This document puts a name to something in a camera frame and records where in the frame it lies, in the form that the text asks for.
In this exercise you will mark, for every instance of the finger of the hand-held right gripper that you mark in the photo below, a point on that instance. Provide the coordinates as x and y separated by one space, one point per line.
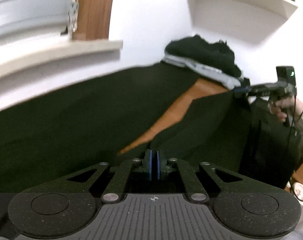
242 90

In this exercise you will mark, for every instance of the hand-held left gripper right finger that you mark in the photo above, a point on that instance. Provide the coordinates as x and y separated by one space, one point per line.
160 165

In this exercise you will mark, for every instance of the grey window blind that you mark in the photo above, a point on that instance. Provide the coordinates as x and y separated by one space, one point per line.
24 10

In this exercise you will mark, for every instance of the black sweatpants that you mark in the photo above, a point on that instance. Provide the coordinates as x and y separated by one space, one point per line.
66 120

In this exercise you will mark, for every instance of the floral patterned item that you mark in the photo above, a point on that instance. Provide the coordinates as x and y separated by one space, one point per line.
301 192

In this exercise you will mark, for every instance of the beige windowsill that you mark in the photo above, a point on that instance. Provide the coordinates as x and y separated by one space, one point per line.
41 57

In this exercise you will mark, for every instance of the clear plastic window fitting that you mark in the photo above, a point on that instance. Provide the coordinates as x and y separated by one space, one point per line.
73 17

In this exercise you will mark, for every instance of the crumpled black garment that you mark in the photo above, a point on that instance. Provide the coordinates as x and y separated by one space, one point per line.
204 52

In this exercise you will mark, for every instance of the person's right hand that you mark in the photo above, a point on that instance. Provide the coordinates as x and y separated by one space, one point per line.
279 110

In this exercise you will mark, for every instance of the white wall shelf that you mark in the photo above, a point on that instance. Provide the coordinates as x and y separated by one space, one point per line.
241 12

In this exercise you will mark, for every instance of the folded grey garment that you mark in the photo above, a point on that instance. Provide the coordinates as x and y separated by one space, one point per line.
216 75

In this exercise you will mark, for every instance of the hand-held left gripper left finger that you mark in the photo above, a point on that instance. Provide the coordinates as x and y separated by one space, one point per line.
149 165

